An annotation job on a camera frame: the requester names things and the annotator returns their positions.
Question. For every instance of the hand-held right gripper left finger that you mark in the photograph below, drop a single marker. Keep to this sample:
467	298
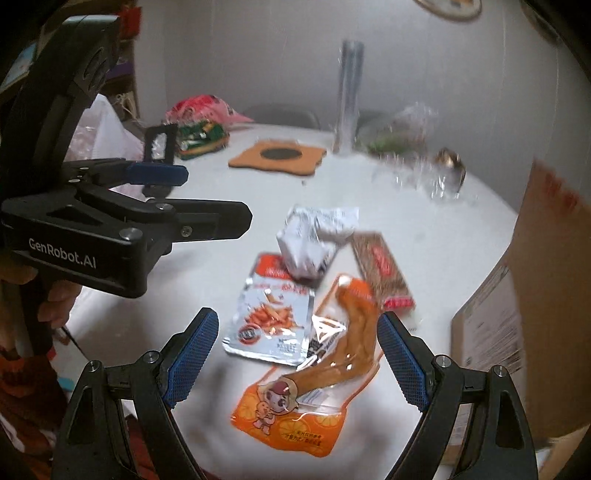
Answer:
191	360

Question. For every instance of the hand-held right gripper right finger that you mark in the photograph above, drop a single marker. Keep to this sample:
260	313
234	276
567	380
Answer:
406	364

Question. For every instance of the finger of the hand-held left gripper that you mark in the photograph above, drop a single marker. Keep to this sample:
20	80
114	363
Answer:
157	173
212	219

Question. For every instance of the silver orange snack packet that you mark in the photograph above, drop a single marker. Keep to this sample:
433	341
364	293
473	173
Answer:
270	318

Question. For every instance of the brown red snack bar packet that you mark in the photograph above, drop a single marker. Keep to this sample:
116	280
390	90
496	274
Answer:
383	272

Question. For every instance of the white snack packet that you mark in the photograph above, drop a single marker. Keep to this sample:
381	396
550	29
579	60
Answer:
309	240

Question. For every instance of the orange clear snack packet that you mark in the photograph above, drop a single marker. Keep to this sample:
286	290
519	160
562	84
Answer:
295	415

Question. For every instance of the cardboard box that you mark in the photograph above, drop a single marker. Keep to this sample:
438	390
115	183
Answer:
549	300

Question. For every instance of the person's left hand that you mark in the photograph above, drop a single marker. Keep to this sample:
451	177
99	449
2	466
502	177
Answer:
62	304

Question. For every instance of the black phone stand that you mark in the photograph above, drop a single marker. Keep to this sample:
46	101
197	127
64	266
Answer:
170	143

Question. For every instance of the green snack packet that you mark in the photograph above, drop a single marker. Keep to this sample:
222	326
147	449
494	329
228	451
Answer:
201	138

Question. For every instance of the white plastic bag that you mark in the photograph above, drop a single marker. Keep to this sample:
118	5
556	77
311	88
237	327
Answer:
108	131

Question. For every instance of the orange wooden coaster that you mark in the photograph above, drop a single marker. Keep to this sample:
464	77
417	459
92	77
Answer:
244	159

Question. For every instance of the pink plastic bag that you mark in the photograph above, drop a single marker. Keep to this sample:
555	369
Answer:
203	108

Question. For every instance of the cluttered shelf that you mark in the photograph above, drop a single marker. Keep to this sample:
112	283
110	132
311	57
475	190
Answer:
124	69

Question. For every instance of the person's dark red clothing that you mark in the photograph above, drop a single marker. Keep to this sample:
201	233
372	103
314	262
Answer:
23	406

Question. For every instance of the clear plastic film roll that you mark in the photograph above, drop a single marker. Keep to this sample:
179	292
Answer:
350	97

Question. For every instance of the crumpled clear plastic wrap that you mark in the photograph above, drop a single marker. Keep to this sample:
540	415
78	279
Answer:
415	177

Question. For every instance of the clear bag with greens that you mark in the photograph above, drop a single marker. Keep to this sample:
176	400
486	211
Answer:
401	131

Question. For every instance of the medium round wall picture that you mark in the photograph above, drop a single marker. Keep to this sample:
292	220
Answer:
448	7

